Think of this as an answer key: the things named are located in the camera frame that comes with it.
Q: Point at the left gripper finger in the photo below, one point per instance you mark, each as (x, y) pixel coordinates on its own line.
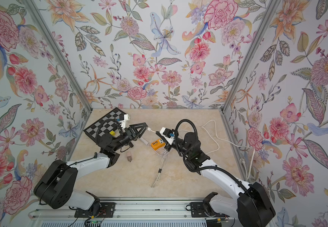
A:
(139, 127)
(138, 134)

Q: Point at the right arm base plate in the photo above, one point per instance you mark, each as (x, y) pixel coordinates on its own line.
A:
(203, 210)

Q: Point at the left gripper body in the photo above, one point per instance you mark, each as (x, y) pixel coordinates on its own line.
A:
(126, 138)

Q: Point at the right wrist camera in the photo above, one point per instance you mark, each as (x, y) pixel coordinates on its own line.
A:
(167, 135)

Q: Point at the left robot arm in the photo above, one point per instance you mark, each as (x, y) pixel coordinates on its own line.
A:
(56, 187)

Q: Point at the white pink electric toothbrush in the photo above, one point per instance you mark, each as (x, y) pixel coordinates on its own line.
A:
(145, 142)

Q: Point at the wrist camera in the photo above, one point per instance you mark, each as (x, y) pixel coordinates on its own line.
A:
(167, 135)
(124, 120)

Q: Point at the orange power strip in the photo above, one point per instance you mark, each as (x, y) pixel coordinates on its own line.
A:
(158, 144)

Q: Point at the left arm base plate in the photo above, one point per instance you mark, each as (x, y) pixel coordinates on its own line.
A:
(102, 210)

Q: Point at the black white checkerboard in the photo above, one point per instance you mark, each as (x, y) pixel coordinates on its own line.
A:
(101, 128)

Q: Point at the aluminium front rail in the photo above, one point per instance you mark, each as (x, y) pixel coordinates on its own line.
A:
(135, 212)

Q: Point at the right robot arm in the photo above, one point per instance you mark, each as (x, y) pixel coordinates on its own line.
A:
(247, 202)

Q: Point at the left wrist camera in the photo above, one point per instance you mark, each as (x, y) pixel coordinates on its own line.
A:
(124, 120)

